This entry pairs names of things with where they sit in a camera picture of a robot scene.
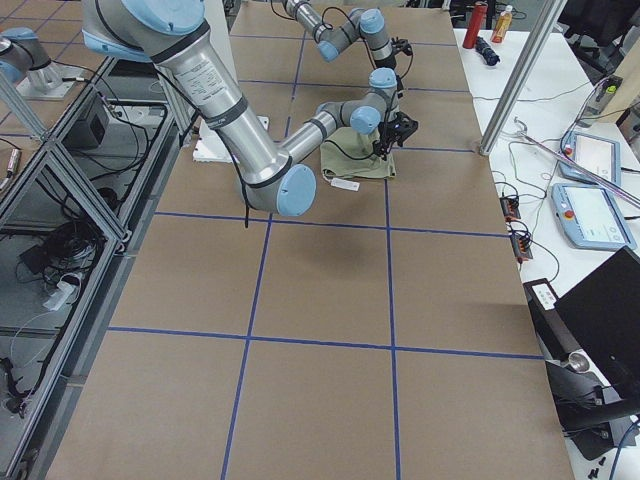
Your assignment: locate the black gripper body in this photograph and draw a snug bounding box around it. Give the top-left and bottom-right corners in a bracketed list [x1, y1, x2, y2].
[372, 37, 413, 70]
[373, 112, 419, 155]

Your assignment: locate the olive green long-sleeve shirt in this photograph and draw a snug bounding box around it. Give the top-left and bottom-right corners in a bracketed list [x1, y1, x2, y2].
[320, 127, 396, 180]

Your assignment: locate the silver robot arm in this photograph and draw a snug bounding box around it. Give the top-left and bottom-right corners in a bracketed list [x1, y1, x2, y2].
[281, 1, 413, 70]
[82, 1, 418, 216]

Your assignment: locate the white paper hang tag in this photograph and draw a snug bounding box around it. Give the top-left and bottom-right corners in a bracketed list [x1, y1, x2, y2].
[330, 178, 360, 192]

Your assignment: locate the red water bottle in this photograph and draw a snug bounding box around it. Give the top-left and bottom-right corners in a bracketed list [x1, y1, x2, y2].
[462, 1, 488, 49]

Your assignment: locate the folded dark blue umbrella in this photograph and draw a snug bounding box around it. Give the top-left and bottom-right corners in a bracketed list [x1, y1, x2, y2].
[475, 36, 500, 67]

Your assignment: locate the orange drink bottle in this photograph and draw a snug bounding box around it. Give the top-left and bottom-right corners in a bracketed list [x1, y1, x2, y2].
[491, 4, 513, 44]

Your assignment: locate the orange circuit board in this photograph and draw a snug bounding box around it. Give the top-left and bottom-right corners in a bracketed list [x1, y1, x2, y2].
[510, 231, 533, 263]
[499, 196, 521, 222]

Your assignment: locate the white reacher grabber stick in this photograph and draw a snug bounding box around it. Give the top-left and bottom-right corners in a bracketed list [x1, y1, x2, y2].
[513, 117, 640, 202]

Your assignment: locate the far blue teach pendant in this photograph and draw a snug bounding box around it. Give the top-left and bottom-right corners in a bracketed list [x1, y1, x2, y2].
[561, 131, 621, 186]

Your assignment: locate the blue teach pendant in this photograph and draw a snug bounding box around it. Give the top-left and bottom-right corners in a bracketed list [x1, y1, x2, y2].
[551, 183, 637, 251]
[561, 131, 621, 186]

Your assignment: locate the near blue teach pendant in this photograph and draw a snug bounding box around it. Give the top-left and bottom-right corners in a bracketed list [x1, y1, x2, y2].
[551, 183, 637, 251]

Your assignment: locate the black box with label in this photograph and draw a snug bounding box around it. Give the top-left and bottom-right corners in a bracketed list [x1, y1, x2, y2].
[523, 278, 580, 361]

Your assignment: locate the white power strip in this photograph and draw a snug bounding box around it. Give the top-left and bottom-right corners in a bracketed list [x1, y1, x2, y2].
[43, 280, 80, 311]

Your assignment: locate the aluminium frame post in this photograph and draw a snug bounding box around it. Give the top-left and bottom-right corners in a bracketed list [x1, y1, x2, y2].
[479, 0, 567, 156]

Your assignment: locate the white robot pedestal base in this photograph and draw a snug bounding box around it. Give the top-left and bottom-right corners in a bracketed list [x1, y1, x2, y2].
[192, 114, 270, 165]

